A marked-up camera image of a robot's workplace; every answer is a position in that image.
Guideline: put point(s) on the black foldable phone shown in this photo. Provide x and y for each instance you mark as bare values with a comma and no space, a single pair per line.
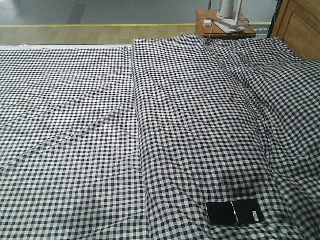
231,213

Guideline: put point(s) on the checkered bed sheet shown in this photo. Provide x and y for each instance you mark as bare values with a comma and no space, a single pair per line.
69,158

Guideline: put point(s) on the white desk lamp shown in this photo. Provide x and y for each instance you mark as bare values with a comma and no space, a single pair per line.
231,25

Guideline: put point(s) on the checkered folded quilt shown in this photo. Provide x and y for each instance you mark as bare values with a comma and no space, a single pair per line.
223,121

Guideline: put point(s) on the white charger adapter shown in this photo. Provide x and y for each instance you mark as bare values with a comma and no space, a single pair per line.
207,23

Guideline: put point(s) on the white cylindrical humidifier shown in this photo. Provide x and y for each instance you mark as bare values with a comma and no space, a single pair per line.
226,9

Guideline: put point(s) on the wooden headboard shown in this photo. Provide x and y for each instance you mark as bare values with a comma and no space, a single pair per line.
298,26

